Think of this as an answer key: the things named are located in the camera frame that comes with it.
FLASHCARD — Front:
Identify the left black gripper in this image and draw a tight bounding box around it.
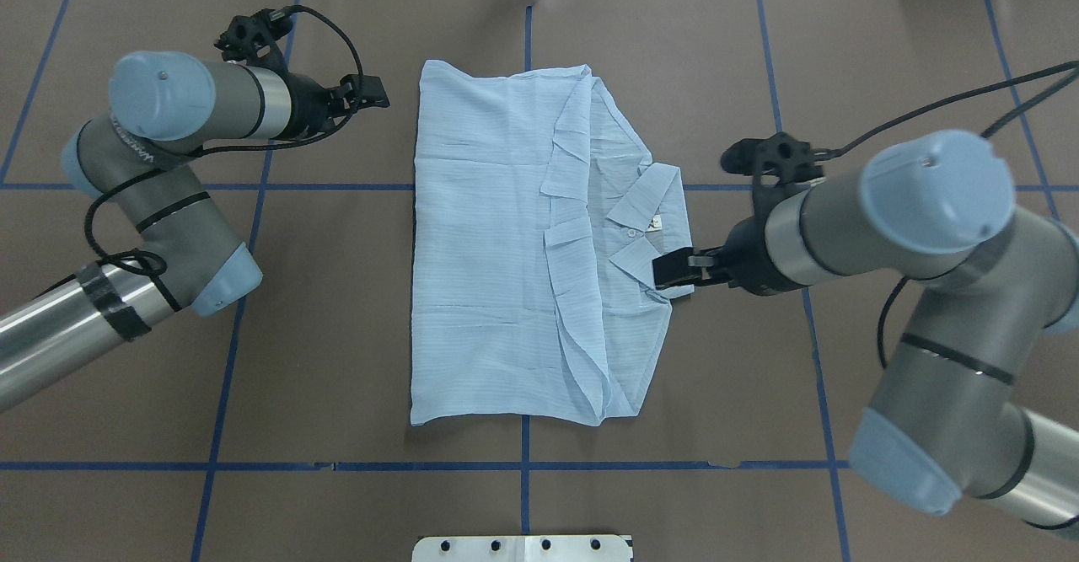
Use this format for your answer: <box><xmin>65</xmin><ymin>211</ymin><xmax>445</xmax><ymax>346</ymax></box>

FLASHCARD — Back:
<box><xmin>213</xmin><ymin>6</ymin><xmax>391</xmax><ymax>142</ymax></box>

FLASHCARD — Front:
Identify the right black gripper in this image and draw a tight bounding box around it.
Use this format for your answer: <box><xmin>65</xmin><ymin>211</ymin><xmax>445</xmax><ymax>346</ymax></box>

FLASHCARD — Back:
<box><xmin>652</xmin><ymin>132</ymin><xmax>824</xmax><ymax>297</ymax></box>

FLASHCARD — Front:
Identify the light blue button-up shirt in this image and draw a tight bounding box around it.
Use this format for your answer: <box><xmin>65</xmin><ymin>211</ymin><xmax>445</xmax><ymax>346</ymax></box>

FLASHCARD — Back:
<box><xmin>410</xmin><ymin>60</ymin><xmax>694</xmax><ymax>426</ymax></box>

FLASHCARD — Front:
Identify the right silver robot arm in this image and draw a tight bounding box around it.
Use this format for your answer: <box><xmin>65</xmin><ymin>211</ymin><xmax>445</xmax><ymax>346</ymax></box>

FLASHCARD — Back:
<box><xmin>651</xmin><ymin>131</ymin><xmax>1076</xmax><ymax>540</ymax></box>

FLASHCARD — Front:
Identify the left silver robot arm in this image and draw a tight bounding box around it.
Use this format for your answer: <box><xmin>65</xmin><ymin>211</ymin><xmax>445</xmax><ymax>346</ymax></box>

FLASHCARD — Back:
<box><xmin>1</xmin><ymin>4</ymin><xmax>390</xmax><ymax>411</ymax></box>

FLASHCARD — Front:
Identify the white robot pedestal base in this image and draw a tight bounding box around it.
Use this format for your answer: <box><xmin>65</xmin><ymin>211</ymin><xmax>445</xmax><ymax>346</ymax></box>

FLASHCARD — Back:
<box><xmin>411</xmin><ymin>534</ymin><xmax>636</xmax><ymax>561</ymax></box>

